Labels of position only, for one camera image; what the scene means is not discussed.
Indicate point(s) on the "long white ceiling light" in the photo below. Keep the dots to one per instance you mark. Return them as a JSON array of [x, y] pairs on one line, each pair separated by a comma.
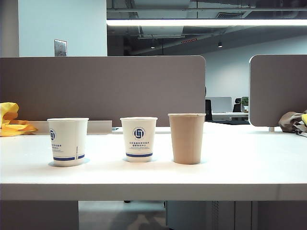
[[206, 22]]

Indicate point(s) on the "yellow crumpled cloth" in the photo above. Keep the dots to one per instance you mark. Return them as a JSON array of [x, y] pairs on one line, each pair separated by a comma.
[[10, 127]]

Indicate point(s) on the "red ceiling sign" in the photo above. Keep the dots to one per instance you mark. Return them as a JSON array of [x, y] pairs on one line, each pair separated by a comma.
[[189, 41]]

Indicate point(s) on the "black chair with tall back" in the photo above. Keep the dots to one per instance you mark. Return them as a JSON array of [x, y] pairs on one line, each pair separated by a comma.
[[208, 110]]

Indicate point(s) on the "white background desk divider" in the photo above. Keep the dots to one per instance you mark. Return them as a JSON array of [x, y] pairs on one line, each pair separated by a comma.
[[219, 104]]

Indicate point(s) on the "green potted plant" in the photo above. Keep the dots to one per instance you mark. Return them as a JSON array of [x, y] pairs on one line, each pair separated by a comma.
[[245, 101]]

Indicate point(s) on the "black ceiling spotlight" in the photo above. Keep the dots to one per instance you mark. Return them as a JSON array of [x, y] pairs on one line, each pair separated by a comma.
[[219, 44]]

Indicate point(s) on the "metal wall switch plate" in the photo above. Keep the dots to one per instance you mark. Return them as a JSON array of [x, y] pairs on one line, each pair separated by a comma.
[[60, 48]]

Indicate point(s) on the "white background desk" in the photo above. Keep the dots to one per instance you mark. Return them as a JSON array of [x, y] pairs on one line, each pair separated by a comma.
[[230, 116]]

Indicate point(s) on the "wide brown desk divider panel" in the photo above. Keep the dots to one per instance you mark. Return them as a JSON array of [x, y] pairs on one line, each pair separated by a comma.
[[108, 83]]

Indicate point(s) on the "brown kraft paper cup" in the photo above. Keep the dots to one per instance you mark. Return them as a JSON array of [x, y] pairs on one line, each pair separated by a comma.
[[187, 139]]

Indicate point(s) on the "narrow brown desk divider panel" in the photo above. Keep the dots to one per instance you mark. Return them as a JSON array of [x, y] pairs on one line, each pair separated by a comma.
[[278, 91]]

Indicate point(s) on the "small yellow object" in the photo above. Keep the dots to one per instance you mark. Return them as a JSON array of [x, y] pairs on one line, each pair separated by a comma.
[[304, 119]]

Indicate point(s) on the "white paper cup blue logo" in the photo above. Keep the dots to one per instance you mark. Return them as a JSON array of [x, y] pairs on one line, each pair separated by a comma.
[[68, 134], [139, 148]]

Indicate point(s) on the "grey under-desk cabinet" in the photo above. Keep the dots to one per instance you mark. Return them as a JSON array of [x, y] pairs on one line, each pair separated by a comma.
[[192, 215]]

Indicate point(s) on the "brown fabric bag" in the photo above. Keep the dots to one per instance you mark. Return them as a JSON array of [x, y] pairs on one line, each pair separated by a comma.
[[290, 119]]

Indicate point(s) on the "white patterned item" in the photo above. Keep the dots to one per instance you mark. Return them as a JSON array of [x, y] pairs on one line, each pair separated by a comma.
[[301, 130]]

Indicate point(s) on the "white divider foot bracket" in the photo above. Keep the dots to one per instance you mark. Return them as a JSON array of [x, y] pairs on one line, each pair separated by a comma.
[[271, 129]]

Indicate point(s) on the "black office chair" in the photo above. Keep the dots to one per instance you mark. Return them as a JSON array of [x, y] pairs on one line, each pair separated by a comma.
[[237, 104]]

